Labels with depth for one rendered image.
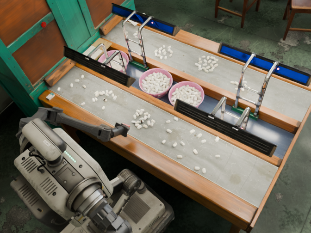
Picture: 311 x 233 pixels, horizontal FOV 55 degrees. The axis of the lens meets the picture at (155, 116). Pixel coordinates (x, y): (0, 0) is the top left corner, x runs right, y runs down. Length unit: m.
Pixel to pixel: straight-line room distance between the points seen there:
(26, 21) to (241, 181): 1.77
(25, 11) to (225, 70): 1.51
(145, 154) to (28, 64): 1.10
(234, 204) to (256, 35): 2.49
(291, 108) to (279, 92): 0.16
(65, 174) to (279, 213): 1.91
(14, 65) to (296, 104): 2.01
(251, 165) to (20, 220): 2.03
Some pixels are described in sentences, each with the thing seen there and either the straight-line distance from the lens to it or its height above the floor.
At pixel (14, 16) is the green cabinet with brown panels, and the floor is 1.40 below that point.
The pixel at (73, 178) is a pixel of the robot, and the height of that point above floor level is 1.45.
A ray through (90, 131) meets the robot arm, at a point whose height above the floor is 1.05.
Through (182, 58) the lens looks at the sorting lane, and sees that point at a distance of 2.54.
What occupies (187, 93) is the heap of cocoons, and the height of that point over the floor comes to 0.74.
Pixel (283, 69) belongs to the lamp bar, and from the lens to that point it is 2.05.
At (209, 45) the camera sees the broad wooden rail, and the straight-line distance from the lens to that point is 2.61.
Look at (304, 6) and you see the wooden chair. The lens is 3.64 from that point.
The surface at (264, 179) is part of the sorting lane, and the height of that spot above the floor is 0.74.
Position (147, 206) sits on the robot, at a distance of 2.18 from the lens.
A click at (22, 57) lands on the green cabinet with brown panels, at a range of 2.36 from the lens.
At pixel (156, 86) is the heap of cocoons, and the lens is 2.37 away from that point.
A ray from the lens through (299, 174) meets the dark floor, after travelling 2.91.
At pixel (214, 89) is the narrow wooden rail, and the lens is 2.29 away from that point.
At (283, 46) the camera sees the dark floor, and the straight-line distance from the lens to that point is 3.82.
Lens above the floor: 2.54
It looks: 56 degrees down
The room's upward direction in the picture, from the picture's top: 11 degrees counter-clockwise
